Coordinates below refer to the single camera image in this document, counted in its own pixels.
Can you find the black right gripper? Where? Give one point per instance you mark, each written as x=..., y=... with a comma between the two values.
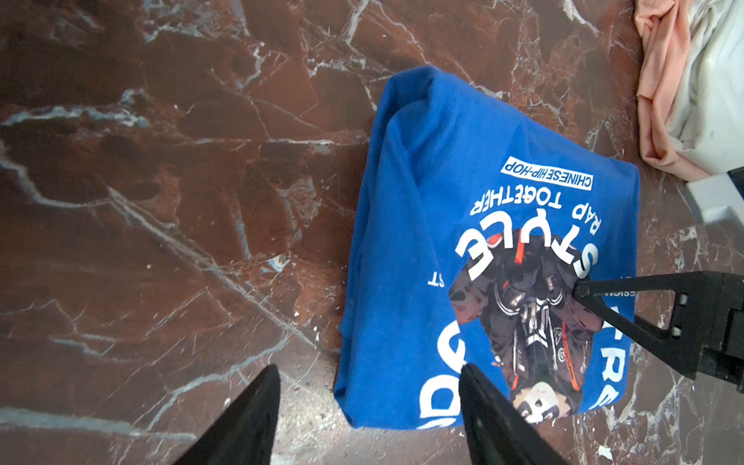
x=692, y=321

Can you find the blue t shirt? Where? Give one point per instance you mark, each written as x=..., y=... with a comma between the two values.
x=474, y=225

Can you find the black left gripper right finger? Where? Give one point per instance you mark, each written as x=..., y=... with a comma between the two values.
x=495, y=432

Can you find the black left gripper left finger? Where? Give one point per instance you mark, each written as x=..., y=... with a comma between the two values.
x=245, y=432

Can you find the cream folded t shirt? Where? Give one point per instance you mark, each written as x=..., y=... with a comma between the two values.
x=706, y=124

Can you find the pink folded t shirt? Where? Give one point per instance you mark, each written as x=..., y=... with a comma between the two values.
x=664, y=28

